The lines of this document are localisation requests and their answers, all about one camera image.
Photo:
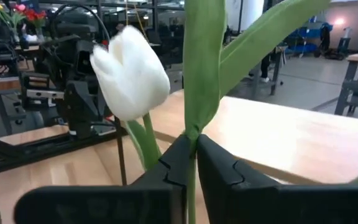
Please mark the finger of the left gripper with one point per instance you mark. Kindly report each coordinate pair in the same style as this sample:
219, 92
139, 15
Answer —
82, 109

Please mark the red flowers in vase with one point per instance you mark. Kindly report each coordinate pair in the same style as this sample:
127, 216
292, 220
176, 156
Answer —
36, 17

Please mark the white artificial tulip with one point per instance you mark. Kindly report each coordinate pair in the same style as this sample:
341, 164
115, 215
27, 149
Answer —
129, 74

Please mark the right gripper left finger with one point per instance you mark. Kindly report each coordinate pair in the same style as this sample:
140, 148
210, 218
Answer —
104, 205

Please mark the person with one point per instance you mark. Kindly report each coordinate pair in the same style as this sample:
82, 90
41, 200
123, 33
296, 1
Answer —
265, 67

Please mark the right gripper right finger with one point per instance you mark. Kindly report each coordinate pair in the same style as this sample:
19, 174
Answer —
291, 205

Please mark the black aluminium table frame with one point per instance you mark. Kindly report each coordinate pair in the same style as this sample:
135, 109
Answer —
26, 154

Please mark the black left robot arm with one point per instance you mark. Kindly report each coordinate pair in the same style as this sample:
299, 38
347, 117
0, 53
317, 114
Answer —
73, 46

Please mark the blue cart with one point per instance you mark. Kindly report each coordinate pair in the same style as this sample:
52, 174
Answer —
306, 40

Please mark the mixed tulips in vase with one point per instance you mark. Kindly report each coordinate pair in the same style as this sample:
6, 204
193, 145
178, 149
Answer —
6, 15

